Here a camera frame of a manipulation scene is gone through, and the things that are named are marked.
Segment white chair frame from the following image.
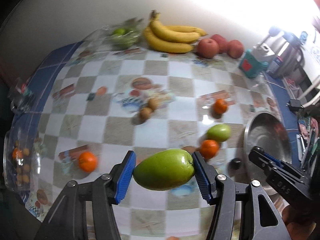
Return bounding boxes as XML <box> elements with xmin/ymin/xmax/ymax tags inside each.
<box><xmin>297</xmin><ymin>75</ymin><xmax>320</xmax><ymax>109</ymax></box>

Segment green mango-shaped fruit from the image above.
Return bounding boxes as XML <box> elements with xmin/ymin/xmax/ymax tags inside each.
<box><xmin>207</xmin><ymin>124</ymin><xmax>231</xmax><ymax>142</ymax></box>

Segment green apple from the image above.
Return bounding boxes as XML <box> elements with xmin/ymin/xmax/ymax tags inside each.
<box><xmin>133</xmin><ymin>149</ymin><xmax>195</xmax><ymax>191</ymax></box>

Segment teal plastic box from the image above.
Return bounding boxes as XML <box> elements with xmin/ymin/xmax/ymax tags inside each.
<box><xmin>239</xmin><ymin>49</ymin><xmax>269</xmax><ymax>79</ymax></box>

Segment large orange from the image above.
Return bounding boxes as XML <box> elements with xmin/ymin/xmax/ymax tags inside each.
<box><xmin>78</xmin><ymin>152</ymin><xmax>98</xmax><ymax>173</ymax></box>

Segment red apple middle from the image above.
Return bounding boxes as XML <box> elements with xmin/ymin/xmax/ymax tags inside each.
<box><xmin>210</xmin><ymin>34</ymin><xmax>228</xmax><ymax>54</ymax></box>

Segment red apple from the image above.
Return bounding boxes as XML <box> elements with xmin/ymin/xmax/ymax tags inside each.
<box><xmin>227</xmin><ymin>40</ymin><xmax>244</xmax><ymax>59</ymax></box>
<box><xmin>210</xmin><ymin>34</ymin><xmax>228</xmax><ymax>54</ymax></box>
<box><xmin>197</xmin><ymin>38</ymin><xmax>220</xmax><ymax>59</ymax></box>

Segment clear plastic fruit container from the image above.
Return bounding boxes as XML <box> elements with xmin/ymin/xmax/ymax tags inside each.
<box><xmin>3</xmin><ymin>128</ymin><xmax>41</xmax><ymax>192</ymax></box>

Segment red apple left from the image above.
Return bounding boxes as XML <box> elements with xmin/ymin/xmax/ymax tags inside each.
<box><xmin>197</xmin><ymin>38</ymin><xmax>220</xmax><ymax>59</ymax></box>

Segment clear bag of green fruit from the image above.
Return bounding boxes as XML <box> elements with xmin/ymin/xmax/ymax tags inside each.
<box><xmin>100</xmin><ymin>17</ymin><xmax>144</xmax><ymax>50</ymax></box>

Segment steel bowl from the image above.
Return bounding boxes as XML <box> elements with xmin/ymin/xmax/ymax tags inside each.
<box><xmin>244</xmin><ymin>111</ymin><xmax>292</xmax><ymax>196</ymax></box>

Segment steel thermos kettle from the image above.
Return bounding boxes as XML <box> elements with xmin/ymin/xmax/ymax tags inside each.
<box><xmin>267</xmin><ymin>32</ymin><xmax>305</xmax><ymax>79</ymax></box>

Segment yellow banana bunch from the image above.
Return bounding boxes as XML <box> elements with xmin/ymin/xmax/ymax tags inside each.
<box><xmin>143</xmin><ymin>10</ymin><xmax>207</xmax><ymax>54</ymax></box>

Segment small orange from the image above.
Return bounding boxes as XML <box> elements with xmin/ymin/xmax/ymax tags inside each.
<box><xmin>213</xmin><ymin>98</ymin><xmax>228</xmax><ymax>115</ymax></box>

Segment black power adapter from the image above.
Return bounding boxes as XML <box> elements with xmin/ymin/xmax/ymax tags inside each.
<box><xmin>286</xmin><ymin>99</ymin><xmax>303</xmax><ymax>112</ymax></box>

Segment glass mug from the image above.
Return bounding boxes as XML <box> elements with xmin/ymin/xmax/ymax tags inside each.
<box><xmin>8</xmin><ymin>77</ymin><xmax>35</xmax><ymax>115</ymax></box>

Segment red apple right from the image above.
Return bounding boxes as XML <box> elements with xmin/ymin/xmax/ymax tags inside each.
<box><xmin>227</xmin><ymin>40</ymin><xmax>244</xmax><ymax>59</ymax></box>

